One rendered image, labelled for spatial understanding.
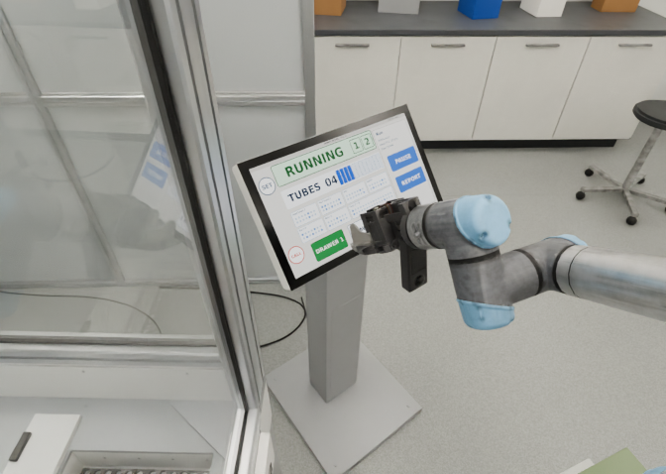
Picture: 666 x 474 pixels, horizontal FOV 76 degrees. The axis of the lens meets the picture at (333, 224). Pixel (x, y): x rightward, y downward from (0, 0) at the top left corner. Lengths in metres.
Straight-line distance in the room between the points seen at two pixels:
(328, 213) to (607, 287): 0.62
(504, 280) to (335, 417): 1.29
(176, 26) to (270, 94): 1.29
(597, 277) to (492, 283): 0.13
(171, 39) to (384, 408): 1.67
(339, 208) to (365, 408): 1.03
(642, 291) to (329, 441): 1.39
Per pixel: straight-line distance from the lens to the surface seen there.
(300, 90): 1.66
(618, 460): 1.05
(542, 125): 3.58
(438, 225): 0.64
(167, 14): 0.38
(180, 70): 0.39
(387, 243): 0.77
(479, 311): 0.65
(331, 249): 1.02
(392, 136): 1.17
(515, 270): 0.67
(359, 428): 1.83
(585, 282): 0.66
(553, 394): 2.15
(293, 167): 1.01
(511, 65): 3.26
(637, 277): 0.62
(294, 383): 1.91
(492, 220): 0.61
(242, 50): 1.63
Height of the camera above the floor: 1.71
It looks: 41 degrees down
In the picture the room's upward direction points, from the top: 1 degrees clockwise
